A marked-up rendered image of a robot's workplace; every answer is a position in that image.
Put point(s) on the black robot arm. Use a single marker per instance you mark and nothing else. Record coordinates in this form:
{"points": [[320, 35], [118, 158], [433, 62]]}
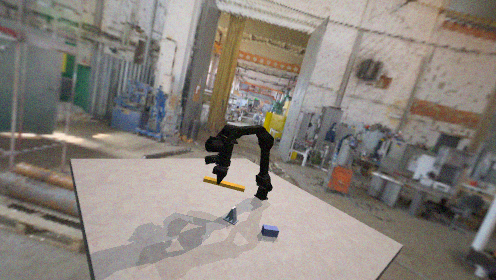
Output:
{"points": [[225, 145]]}

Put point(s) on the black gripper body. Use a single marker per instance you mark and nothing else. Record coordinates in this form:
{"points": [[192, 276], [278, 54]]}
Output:
{"points": [[224, 161]]}

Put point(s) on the orange bar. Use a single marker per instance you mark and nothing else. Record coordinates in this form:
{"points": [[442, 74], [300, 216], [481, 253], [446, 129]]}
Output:
{"points": [[224, 184]]}

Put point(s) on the small blue block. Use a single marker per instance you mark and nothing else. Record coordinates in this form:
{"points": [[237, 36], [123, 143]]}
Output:
{"points": [[270, 231]]}

